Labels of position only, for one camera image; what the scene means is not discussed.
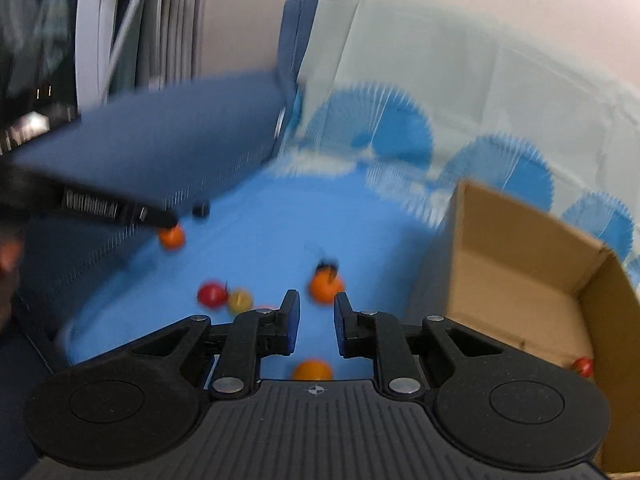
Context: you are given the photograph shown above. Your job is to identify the red cherry tomato with stem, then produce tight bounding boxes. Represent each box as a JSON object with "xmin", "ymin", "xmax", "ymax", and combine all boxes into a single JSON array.
[{"xmin": 570, "ymin": 356, "xmax": 594, "ymax": 378}]

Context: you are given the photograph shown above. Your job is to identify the person's left hand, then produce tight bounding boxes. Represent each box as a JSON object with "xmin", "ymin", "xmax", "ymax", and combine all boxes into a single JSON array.
[{"xmin": 0, "ymin": 226, "xmax": 24, "ymax": 328}]

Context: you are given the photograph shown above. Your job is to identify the green-yellow small fruit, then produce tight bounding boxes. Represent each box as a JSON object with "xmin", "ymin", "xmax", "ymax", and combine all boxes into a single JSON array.
[{"xmin": 227, "ymin": 287, "xmax": 254, "ymax": 315}]

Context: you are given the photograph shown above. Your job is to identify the small orange fruit near gripper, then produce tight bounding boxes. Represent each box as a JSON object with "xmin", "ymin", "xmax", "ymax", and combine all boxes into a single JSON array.
[{"xmin": 157, "ymin": 224, "xmax": 186, "ymax": 252}]

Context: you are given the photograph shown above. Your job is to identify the round red cherry tomato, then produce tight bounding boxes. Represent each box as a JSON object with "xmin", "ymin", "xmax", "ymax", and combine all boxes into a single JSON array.
[{"xmin": 196, "ymin": 281, "xmax": 229, "ymax": 309}]

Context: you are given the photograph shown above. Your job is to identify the oval orange kumquat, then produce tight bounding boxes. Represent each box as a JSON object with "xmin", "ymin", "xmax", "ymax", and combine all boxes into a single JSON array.
[{"xmin": 291, "ymin": 359, "xmax": 333, "ymax": 382}]

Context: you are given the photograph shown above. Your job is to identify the small orange tomato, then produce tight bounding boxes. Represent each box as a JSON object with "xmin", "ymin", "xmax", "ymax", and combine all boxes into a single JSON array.
[{"xmin": 308, "ymin": 264, "xmax": 345, "ymax": 306}]

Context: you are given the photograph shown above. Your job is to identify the blue denim sofa armrest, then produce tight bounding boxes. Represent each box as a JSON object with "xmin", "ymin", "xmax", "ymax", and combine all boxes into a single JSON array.
[{"xmin": 1, "ymin": 0, "xmax": 319, "ymax": 479}]

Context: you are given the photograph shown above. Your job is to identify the dark cherry with stems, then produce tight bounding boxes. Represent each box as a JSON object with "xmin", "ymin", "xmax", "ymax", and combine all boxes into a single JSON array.
[{"xmin": 304, "ymin": 243, "xmax": 340, "ymax": 270}]

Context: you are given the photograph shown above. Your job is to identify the brown cardboard box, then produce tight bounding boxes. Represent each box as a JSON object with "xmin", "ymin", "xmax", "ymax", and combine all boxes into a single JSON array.
[{"xmin": 405, "ymin": 181, "xmax": 639, "ymax": 477}]

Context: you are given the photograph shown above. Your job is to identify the blue fan-patterned cloth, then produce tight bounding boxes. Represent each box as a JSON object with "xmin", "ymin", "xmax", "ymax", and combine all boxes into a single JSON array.
[{"xmin": 65, "ymin": 0, "xmax": 639, "ymax": 363}]

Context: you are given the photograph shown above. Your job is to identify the white window curtain frame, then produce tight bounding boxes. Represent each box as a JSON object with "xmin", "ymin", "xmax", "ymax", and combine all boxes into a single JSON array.
[{"xmin": 0, "ymin": 0, "xmax": 212, "ymax": 156}]

